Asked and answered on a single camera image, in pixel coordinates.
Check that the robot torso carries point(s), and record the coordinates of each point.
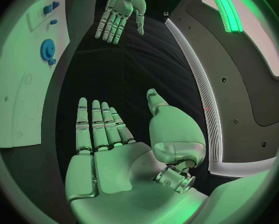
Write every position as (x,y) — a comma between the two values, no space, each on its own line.
(234,97)

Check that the white task board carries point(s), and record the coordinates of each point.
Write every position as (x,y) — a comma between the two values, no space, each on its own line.
(25,74)

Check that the small blue gear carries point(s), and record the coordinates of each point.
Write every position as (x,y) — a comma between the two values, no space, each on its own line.
(52,61)

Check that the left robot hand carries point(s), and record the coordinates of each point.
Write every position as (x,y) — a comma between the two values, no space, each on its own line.
(120,13)

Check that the blue wedge block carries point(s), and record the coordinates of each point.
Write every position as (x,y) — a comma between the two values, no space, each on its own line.
(55,4)

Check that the glowing light bar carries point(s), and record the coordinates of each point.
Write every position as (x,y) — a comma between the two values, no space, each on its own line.
(226,9)

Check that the blue peg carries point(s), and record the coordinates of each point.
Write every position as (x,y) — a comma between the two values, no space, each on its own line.
(53,21)

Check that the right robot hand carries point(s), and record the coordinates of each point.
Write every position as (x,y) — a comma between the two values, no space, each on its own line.
(120,171)

